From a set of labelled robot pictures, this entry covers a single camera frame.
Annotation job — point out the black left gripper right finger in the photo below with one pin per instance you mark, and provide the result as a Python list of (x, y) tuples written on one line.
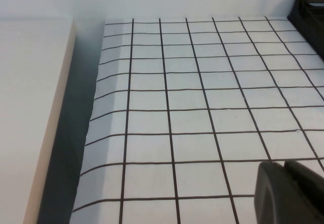
[(311, 191)]

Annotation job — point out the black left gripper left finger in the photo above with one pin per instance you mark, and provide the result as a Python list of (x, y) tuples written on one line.
[(270, 196)]

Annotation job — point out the white black-grid tablecloth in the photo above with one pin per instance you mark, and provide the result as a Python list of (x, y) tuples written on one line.
[(189, 107)]

